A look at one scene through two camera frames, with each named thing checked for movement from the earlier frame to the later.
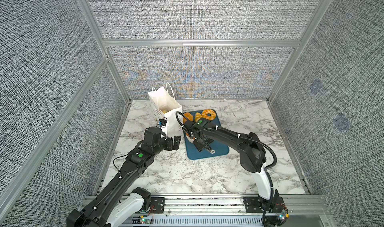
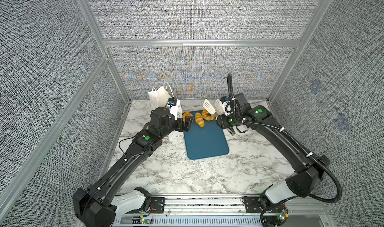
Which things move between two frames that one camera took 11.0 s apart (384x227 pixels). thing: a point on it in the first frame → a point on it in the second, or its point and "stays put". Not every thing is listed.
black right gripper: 199,147 → 222,122
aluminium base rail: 227,210 stays put
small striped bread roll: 197,116 stays put
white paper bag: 166,107 stays put
